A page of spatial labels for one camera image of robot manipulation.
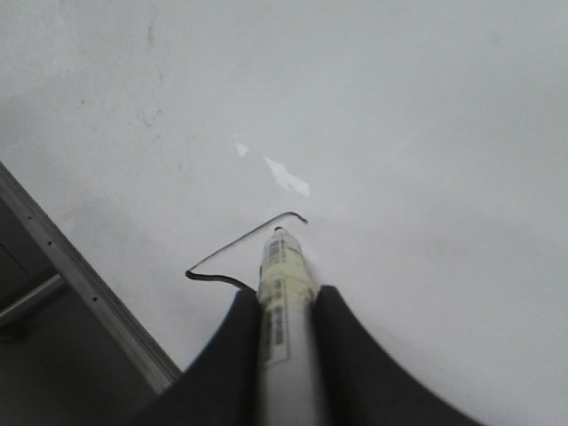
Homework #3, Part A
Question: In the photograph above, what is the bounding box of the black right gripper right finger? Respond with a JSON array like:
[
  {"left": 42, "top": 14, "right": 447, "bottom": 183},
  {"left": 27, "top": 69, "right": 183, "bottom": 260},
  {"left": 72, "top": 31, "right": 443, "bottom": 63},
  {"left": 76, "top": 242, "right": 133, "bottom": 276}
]
[{"left": 313, "top": 285, "right": 478, "bottom": 425}]

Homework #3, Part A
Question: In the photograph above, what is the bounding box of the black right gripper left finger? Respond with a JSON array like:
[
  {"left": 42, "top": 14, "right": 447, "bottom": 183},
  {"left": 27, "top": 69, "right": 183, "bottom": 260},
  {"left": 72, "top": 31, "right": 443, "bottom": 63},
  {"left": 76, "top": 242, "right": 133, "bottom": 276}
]
[{"left": 129, "top": 290, "right": 261, "bottom": 425}]

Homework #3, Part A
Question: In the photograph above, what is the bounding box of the white whiteboard marker pen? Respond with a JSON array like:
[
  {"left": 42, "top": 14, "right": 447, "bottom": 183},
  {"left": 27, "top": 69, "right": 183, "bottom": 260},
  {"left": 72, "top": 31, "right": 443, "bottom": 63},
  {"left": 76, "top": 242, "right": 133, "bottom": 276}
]
[{"left": 256, "top": 227, "right": 330, "bottom": 425}]

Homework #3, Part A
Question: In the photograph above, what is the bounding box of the white whiteboard with aluminium frame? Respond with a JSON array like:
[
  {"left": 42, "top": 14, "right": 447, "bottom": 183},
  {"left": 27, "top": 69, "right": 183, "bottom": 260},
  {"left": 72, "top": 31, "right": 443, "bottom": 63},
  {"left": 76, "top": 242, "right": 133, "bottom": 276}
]
[{"left": 1, "top": 1, "right": 567, "bottom": 421}]

